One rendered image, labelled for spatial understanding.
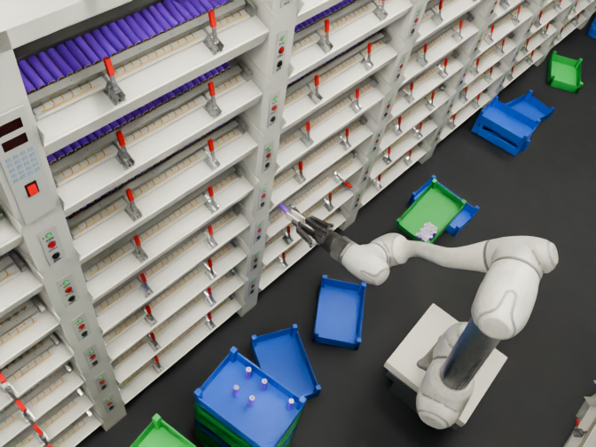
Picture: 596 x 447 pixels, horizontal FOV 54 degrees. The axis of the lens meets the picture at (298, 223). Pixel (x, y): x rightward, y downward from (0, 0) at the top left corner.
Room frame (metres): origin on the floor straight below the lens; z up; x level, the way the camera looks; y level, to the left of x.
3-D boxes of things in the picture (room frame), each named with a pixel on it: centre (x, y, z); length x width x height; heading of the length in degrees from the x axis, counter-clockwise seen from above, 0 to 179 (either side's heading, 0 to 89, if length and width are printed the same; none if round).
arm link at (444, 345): (1.05, -0.68, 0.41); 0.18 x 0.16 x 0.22; 161
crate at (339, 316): (1.31, -0.26, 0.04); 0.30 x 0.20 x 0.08; 1
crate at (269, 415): (0.69, 0.04, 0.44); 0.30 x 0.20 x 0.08; 65
